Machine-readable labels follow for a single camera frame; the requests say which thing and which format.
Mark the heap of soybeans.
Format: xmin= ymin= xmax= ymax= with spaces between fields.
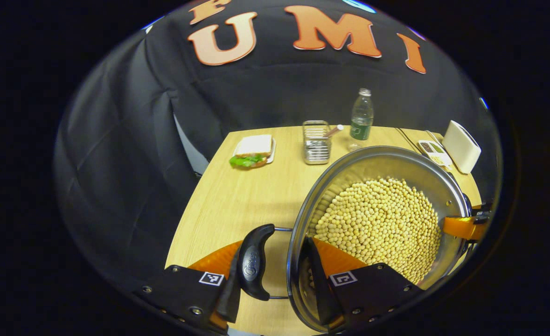
xmin=307 ymin=176 xmax=443 ymax=285

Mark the sandwich with lettuce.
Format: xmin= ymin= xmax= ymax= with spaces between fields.
xmin=229 ymin=134 xmax=274 ymax=169

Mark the white sandwich plate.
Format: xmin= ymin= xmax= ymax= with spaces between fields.
xmin=232 ymin=138 xmax=277 ymax=165

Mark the black power cable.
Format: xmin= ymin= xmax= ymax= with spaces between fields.
xmin=396 ymin=127 xmax=420 ymax=153

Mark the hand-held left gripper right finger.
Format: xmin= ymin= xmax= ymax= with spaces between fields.
xmin=298 ymin=236 xmax=425 ymax=333

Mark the clear green label water bottle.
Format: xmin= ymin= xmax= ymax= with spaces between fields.
xmin=348 ymin=88 xmax=375 ymax=151

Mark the steel pot with black handle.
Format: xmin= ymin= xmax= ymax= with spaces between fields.
xmin=237 ymin=146 xmax=473 ymax=334

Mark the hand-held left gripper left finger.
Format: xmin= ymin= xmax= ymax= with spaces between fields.
xmin=132 ymin=239 xmax=244 ymax=334

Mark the white toaster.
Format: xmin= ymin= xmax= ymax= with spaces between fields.
xmin=442 ymin=120 xmax=482 ymax=175

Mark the white divided bean tray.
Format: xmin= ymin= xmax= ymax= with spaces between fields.
xmin=417 ymin=139 xmax=453 ymax=168

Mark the black backdrop cloth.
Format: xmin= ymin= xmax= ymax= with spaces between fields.
xmin=53 ymin=0 xmax=501 ymax=280

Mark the metal wire utensil holder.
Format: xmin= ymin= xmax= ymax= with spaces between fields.
xmin=302 ymin=120 xmax=332 ymax=165

